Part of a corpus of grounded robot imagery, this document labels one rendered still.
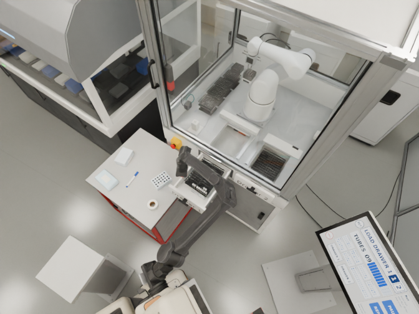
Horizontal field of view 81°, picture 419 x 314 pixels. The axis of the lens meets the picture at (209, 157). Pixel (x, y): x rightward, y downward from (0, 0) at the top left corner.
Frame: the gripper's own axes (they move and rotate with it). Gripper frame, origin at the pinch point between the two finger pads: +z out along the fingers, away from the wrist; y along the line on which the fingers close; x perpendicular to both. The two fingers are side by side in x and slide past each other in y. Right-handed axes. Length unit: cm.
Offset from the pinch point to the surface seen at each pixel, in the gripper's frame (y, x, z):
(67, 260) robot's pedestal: -53, 65, 23
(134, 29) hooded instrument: 75, 38, -49
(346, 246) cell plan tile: -39, -92, -10
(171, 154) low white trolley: 27.6, 13.2, 20.3
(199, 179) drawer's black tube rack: 1.6, -11.2, 6.4
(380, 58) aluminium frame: -10, -60, -102
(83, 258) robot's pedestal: -51, 55, 22
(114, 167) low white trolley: 12, 53, 21
